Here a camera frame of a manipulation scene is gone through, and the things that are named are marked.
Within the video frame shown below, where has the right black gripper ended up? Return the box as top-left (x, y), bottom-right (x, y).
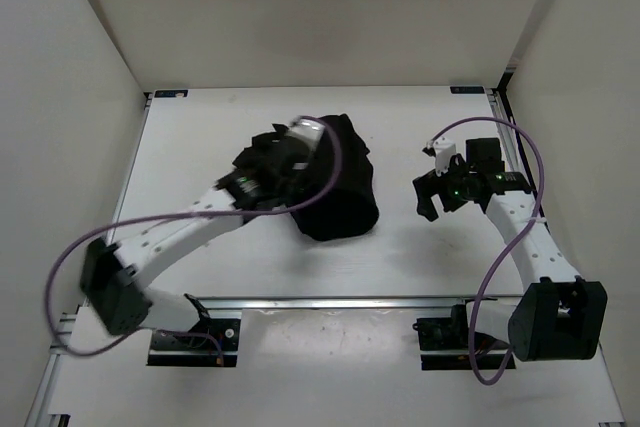
top-left (412, 153), bottom-right (476, 221)

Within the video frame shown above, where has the black pleated skirt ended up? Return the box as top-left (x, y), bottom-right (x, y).
top-left (261, 113), bottom-right (379, 242)

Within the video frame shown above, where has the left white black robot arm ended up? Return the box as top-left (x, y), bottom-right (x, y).
top-left (80, 133), bottom-right (318, 347)

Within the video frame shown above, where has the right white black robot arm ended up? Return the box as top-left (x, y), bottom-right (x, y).
top-left (413, 137), bottom-right (608, 361)

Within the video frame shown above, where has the right blue corner label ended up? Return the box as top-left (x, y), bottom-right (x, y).
top-left (450, 86), bottom-right (485, 95)

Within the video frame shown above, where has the blue corner label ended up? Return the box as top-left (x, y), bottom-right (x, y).
top-left (450, 86), bottom-right (485, 95)
top-left (154, 89), bottom-right (189, 98)

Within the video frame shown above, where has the left blue corner label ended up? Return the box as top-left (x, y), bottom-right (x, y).
top-left (154, 89), bottom-right (189, 98)

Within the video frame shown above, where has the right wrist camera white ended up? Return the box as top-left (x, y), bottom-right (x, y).
top-left (423, 136), bottom-right (457, 177)

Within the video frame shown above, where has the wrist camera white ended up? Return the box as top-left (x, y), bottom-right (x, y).
top-left (423, 136), bottom-right (457, 177)
top-left (285, 117), bottom-right (325, 156)

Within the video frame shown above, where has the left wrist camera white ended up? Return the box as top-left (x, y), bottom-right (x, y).
top-left (285, 117), bottom-right (325, 156)

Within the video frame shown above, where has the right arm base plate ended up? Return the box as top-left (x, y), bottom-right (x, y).
top-left (412, 305), bottom-right (507, 371)

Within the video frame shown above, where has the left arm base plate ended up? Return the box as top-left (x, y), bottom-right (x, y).
top-left (147, 311), bottom-right (242, 368)

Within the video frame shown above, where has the aluminium frame rail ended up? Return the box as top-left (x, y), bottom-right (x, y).
top-left (47, 87), bottom-right (623, 426)

